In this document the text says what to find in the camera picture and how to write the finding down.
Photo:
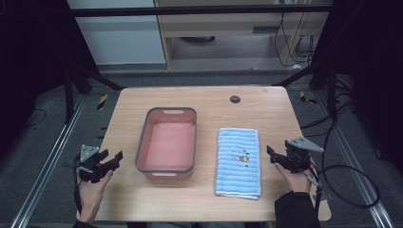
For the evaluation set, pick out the light wooden desk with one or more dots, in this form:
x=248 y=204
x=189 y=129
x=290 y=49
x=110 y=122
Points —
x=221 y=27

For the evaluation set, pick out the person's left hand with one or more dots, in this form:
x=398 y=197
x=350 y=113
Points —
x=92 y=194

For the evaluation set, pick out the black curtain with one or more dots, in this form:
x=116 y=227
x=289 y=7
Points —
x=31 y=63
x=370 y=72

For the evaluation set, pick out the black table grommet hole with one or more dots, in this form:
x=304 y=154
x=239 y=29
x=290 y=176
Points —
x=235 y=99

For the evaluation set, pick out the black horizontal frame bar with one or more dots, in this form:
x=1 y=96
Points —
x=196 y=10

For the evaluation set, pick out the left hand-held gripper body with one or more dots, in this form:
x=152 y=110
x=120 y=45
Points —
x=89 y=164

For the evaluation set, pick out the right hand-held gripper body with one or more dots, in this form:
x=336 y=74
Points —
x=299 y=155

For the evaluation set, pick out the black metal stand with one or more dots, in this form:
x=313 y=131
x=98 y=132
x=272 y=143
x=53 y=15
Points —
x=326 y=79
x=76 y=85

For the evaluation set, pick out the white cabinet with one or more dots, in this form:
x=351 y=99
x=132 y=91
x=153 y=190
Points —
x=120 y=34

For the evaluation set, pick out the person's right hand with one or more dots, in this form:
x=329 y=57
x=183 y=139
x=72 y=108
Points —
x=297 y=181

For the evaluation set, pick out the yellow black tape strip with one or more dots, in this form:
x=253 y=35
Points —
x=306 y=98
x=102 y=102

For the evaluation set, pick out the blue striped towel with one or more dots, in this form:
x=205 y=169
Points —
x=238 y=163

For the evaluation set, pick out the metal floor rail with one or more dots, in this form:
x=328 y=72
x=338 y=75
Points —
x=358 y=177
x=47 y=161

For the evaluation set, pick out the pink plastic basin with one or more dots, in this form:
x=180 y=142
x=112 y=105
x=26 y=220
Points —
x=167 y=144

